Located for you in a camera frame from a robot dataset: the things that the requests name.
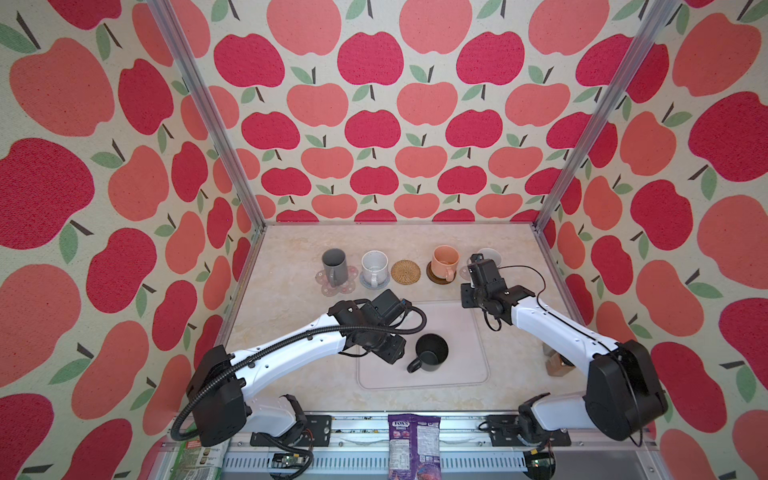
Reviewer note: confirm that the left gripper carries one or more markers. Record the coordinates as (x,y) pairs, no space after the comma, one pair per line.
(396,351)

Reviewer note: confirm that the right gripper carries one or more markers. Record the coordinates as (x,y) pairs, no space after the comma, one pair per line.
(465,293)

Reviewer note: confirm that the white lilac handled mug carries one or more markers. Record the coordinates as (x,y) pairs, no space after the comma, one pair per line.
(491,254)

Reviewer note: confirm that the round brown wooden coaster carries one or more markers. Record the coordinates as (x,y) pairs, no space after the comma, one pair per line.
(434,278)

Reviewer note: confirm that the peach orange mug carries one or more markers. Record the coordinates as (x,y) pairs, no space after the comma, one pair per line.
(445,261)

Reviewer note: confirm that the round woven rattan coaster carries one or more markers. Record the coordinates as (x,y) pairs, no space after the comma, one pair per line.
(405,272)

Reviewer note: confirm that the black mug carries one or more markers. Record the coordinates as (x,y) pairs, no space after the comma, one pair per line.
(432,351)

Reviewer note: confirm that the grey mug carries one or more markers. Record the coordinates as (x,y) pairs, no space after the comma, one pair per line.
(335,267)

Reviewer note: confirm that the round grey felt coaster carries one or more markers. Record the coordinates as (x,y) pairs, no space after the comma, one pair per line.
(375,280)

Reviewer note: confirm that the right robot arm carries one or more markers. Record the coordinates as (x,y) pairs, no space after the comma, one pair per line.
(623,392)

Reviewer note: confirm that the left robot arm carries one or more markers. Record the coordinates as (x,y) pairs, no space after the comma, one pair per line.
(223,392)

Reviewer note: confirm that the translucent white tray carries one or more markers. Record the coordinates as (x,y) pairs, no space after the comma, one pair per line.
(466,362)

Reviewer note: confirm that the brown spice jar front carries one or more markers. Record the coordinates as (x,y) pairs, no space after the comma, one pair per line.
(557,366)

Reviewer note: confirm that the purple snack bag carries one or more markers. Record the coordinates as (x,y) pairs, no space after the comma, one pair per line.
(414,447)

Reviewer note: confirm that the green snack bag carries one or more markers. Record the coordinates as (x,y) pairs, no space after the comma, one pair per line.
(196,462)

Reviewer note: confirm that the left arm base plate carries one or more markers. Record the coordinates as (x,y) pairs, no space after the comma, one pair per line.
(316,432)

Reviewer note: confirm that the aluminium front rail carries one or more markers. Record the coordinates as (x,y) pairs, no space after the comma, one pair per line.
(359,449)

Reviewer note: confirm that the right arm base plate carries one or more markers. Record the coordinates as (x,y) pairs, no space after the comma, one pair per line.
(521,431)

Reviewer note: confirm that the aluminium corner frame post left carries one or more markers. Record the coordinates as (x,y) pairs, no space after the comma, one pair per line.
(173,34)

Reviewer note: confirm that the aluminium corner frame post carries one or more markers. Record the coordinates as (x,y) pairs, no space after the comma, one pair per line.
(173,34)
(652,24)

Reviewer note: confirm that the aluminium corner frame post right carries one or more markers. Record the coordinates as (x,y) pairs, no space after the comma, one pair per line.
(652,24)

